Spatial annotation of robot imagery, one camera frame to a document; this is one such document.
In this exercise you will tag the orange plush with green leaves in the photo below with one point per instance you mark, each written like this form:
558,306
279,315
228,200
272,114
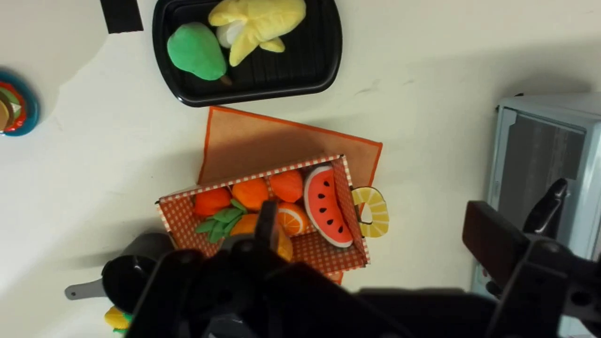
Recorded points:
223,220

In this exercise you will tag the yellow banana plush toy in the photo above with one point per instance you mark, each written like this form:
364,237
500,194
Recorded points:
263,23

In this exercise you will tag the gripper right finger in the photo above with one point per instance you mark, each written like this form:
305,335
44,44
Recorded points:
530,272

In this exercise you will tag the orange half plush toy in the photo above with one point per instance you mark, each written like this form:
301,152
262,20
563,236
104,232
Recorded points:
292,219

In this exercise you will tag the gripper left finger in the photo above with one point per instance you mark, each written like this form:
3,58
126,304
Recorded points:
244,286

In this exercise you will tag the round orange plush toy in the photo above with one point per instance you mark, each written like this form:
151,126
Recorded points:
287,185
251,192
211,201

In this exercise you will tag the colourful round toy plate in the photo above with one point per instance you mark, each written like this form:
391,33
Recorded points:
16,105

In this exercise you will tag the green avocado plush toy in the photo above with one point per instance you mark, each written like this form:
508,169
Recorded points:
197,51

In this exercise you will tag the orange checkered basket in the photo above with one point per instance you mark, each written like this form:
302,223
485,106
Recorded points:
281,141

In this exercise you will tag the black tape patch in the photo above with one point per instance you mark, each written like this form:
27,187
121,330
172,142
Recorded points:
121,15

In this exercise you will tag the toaster oven door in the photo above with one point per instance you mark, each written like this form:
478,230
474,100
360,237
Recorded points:
535,159

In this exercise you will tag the light blue toaster oven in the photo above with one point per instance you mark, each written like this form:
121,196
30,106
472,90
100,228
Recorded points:
540,141

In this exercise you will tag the black rectangular tray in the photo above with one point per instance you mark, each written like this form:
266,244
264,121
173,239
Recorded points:
300,61

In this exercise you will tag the watermelon slice plush toy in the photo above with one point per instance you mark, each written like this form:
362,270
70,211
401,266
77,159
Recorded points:
324,206

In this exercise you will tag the yellow corn toy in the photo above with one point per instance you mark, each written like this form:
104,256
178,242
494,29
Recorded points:
117,318

